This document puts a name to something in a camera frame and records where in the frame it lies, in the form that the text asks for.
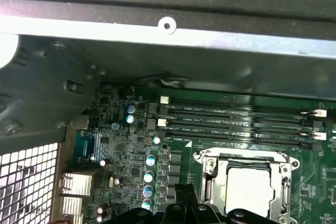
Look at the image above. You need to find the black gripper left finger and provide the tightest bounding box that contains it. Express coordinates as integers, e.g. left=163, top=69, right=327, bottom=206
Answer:
left=125, top=183, right=190, bottom=224

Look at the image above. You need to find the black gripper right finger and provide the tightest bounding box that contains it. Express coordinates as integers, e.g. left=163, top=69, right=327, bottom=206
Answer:
left=185, top=183, right=266, bottom=224

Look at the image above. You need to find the metal socket cover frame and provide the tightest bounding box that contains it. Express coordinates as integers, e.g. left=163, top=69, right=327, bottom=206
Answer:
left=201, top=152, right=293, bottom=224

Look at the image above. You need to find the silver CPU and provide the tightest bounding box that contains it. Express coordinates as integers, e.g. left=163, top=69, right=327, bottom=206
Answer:
left=226, top=166, right=279, bottom=216

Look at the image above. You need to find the CPU socket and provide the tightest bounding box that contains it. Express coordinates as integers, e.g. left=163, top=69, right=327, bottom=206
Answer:
left=192, top=147, right=300, bottom=224

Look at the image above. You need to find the black RAM slot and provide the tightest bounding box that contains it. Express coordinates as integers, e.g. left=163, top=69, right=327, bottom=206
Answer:
left=158, top=118, right=328, bottom=141
left=159, top=105, right=325, bottom=130
left=162, top=129, right=323, bottom=153
left=159, top=95, right=328, bottom=119

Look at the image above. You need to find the green motherboard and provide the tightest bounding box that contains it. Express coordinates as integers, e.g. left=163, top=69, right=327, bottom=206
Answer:
left=59, top=83, right=336, bottom=224

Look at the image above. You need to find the silver port housing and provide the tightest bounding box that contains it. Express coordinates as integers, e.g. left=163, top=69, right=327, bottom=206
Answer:
left=59, top=196, right=85, bottom=219
left=59, top=173, right=93, bottom=196

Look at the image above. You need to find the blue port connector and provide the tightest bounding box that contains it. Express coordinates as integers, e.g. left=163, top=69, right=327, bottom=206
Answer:
left=75, top=130, right=96, bottom=162

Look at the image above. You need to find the open black PC case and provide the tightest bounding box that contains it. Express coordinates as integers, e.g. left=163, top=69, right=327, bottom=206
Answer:
left=0, top=0, right=336, bottom=224

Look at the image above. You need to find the black case fan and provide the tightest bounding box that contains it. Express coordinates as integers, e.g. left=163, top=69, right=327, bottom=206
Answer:
left=0, top=36, right=104, bottom=141

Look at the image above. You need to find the thin fan wire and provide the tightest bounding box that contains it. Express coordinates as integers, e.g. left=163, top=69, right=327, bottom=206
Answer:
left=131, top=73, right=191, bottom=88

